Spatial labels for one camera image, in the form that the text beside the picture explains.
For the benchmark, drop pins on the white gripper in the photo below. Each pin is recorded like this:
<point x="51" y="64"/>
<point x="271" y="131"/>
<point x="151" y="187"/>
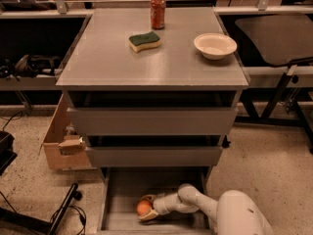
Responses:
<point x="161" y="204"/>

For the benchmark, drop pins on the orange fruit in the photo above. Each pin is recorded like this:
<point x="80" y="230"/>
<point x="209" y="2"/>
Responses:
<point x="143" y="207"/>

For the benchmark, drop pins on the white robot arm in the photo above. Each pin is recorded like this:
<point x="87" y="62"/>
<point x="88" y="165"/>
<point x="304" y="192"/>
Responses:
<point x="235" y="213"/>

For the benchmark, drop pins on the grey bottom drawer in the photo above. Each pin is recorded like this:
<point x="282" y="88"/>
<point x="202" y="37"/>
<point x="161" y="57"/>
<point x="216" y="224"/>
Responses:
<point x="124" y="186"/>

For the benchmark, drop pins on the grey drawer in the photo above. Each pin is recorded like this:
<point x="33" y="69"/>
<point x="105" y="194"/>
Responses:
<point x="117" y="113"/>
<point x="148" y="151"/>
<point x="124" y="186"/>

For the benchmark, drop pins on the grey middle drawer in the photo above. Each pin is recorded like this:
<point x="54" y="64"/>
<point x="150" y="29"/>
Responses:
<point x="148" y="151"/>

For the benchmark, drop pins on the grey drawer cabinet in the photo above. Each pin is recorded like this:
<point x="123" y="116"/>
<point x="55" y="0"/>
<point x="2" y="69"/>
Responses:
<point x="104" y="61"/>

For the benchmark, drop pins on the grey top drawer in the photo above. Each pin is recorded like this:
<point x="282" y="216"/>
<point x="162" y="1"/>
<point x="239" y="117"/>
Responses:
<point x="117" y="113"/>

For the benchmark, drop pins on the cardboard box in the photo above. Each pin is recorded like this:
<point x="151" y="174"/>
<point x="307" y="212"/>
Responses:
<point x="62" y="147"/>

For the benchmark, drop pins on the black box at left edge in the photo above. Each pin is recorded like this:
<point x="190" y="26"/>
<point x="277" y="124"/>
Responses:
<point x="7" y="154"/>

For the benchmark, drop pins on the green yellow sponge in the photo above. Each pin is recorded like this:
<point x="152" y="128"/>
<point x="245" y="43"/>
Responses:
<point x="144" y="41"/>

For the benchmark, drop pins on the white bowl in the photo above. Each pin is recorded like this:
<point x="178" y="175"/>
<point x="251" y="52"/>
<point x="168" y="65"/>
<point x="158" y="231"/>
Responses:
<point x="215" y="46"/>

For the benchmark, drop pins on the black headphones on shelf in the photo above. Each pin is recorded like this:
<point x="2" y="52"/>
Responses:
<point x="31" y="66"/>

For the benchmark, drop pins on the red soda can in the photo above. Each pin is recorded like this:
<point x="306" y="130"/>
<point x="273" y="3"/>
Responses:
<point x="158" y="13"/>

